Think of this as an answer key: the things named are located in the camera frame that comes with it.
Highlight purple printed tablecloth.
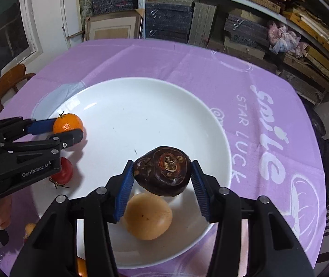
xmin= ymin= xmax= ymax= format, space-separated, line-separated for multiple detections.
xmin=0 ymin=38 xmax=326 ymax=277

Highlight upright grey boxes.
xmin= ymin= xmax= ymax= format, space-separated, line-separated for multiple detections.
xmin=189 ymin=1 xmax=217 ymax=47

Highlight pale orange round fruit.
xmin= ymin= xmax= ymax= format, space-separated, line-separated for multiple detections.
xmin=123 ymin=193 xmax=173 ymax=241

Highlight pink crumpled cloth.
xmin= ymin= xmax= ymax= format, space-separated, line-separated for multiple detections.
xmin=267 ymin=20 xmax=309 ymax=58

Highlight stack of dark blue boxes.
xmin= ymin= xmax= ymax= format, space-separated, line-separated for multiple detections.
xmin=145 ymin=0 xmax=194 ymax=43

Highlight person's left hand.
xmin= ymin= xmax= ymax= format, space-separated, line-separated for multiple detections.
xmin=0 ymin=196 xmax=12 ymax=231

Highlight green patterned panel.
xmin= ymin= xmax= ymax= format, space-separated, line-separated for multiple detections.
xmin=79 ymin=0 xmax=93 ymax=35

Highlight orange mandarin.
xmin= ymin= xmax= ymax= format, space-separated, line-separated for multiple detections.
xmin=53 ymin=111 xmax=84 ymax=136

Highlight stack of blue patterned boxes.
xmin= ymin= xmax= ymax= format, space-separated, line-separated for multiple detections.
xmin=92 ymin=0 xmax=138 ymax=15

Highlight brown wooden armchair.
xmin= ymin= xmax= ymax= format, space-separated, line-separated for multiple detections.
xmin=0 ymin=63 xmax=36 ymax=122

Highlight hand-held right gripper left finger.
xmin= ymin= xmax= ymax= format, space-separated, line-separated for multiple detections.
xmin=10 ymin=160 xmax=134 ymax=277

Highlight stack of dark grey boxes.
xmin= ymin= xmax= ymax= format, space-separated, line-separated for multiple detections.
xmin=224 ymin=14 xmax=271 ymax=50

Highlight small yellow fruit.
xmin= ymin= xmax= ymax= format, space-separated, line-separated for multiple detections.
xmin=23 ymin=223 xmax=36 ymax=241

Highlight white door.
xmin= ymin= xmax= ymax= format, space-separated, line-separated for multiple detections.
xmin=42 ymin=0 xmax=85 ymax=49

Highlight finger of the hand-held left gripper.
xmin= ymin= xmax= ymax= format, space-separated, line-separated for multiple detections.
xmin=0 ymin=116 xmax=59 ymax=151
xmin=0 ymin=129 xmax=84 ymax=162

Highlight white window frame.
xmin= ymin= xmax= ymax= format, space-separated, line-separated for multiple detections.
xmin=0 ymin=0 xmax=43 ymax=64

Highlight framed picture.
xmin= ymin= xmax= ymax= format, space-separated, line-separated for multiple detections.
xmin=84 ymin=9 xmax=142 ymax=41

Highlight stack of brown boxes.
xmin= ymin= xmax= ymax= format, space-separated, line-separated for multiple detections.
xmin=279 ymin=52 xmax=329 ymax=105

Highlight dark brown water chestnut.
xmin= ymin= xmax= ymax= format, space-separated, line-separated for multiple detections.
xmin=132 ymin=146 xmax=192 ymax=197

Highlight red tomato with stem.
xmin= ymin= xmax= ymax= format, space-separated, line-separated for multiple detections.
xmin=49 ymin=157 xmax=73 ymax=189

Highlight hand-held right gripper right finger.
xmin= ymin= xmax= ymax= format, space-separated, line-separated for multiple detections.
xmin=190 ymin=160 xmax=316 ymax=277

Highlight stack of yellow wooden boxes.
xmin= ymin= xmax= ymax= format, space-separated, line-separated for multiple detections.
xmin=282 ymin=6 xmax=329 ymax=62

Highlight white round plate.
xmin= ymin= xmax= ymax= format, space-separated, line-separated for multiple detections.
xmin=32 ymin=77 xmax=232 ymax=269

